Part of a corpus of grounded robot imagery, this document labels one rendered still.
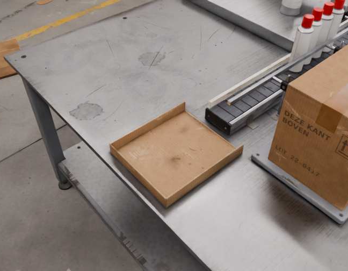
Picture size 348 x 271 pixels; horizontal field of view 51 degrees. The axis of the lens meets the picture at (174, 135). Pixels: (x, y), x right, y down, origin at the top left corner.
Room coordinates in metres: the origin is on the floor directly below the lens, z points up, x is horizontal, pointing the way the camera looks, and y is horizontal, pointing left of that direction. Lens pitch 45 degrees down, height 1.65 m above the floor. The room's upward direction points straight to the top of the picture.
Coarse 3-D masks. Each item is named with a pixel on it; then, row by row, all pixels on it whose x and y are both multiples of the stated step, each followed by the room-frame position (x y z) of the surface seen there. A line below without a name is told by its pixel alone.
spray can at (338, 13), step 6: (336, 0) 1.25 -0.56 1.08; (342, 0) 1.23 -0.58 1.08; (336, 6) 1.24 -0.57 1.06; (342, 6) 1.24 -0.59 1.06; (336, 12) 1.23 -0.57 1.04; (342, 12) 1.23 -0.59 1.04; (336, 18) 1.22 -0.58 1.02; (336, 24) 1.22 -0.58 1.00; (330, 30) 1.23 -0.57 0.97; (336, 30) 1.23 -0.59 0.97; (330, 36) 1.22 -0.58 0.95; (324, 48) 1.23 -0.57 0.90
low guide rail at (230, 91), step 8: (344, 24) 1.39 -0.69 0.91; (288, 56) 1.14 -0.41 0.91; (272, 64) 1.09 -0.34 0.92; (280, 64) 1.11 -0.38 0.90; (264, 72) 1.05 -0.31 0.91; (248, 80) 1.00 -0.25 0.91; (232, 88) 0.96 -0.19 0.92; (240, 88) 0.97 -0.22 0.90; (216, 96) 0.91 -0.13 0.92; (224, 96) 0.92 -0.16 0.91; (208, 104) 0.89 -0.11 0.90
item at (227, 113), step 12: (312, 60) 1.17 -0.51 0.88; (288, 72) 1.10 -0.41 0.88; (300, 72) 1.10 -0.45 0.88; (252, 84) 1.02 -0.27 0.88; (264, 84) 1.02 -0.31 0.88; (276, 84) 1.02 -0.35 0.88; (252, 96) 0.96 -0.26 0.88; (264, 96) 0.96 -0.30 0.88; (216, 108) 0.90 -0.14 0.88; (228, 108) 0.90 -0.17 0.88; (240, 108) 0.90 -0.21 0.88; (228, 120) 0.84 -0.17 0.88
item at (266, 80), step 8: (344, 32) 1.23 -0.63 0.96; (328, 40) 1.18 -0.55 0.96; (320, 48) 1.13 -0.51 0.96; (304, 56) 1.07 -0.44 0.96; (288, 64) 1.03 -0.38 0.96; (296, 64) 1.04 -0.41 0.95; (280, 72) 0.98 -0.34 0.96; (264, 80) 0.94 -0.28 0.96; (248, 88) 0.89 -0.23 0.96; (256, 88) 0.91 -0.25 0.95; (240, 96) 0.86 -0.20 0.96
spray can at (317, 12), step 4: (316, 8) 1.17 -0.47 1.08; (320, 8) 1.17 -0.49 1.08; (316, 12) 1.15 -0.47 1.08; (320, 12) 1.15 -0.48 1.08; (316, 16) 1.15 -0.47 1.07; (320, 16) 1.15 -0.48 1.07; (316, 20) 1.15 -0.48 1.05; (320, 20) 1.16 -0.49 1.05; (316, 24) 1.14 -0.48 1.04; (320, 24) 1.14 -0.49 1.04; (316, 28) 1.14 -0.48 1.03; (320, 28) 1.15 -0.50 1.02; (316, 32) 1.14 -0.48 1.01; (312, 36) 1.14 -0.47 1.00; (316, 36) 1.14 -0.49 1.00; (312, 40) 1.14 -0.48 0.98; (316, 40) 1.15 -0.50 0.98; (312, 44) 1.14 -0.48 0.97; (308, 48) 1.14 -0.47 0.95; (312, 48) 1.14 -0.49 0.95; (304, 60) 1.14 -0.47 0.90; (308, 60) 1.14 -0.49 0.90; (304, 64) 1.14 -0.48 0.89; (308, 64) 1.14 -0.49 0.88
